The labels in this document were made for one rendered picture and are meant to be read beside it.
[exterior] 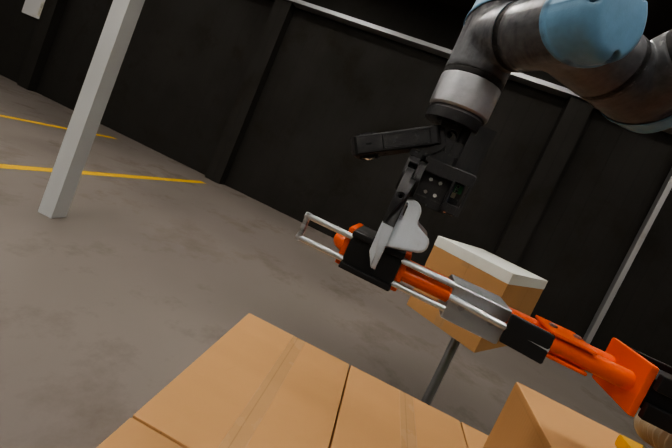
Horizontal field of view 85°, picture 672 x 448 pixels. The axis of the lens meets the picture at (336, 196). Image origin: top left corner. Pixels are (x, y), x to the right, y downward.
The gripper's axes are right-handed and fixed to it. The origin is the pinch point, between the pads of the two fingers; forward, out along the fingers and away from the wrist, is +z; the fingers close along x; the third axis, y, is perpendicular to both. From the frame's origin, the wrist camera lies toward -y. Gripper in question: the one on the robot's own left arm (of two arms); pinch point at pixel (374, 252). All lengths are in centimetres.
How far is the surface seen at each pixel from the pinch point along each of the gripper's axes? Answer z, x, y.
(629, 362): -1.5, -0.4, 31.0
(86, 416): 108, 58, -70
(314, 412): 53, 44, 1
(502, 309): -1.1, -2.7, 16.0
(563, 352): 0.3, -2.7, 23.6
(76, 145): 54, 159, -221
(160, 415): 53, 18, -27
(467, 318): 1.7, -2.7, 13.1
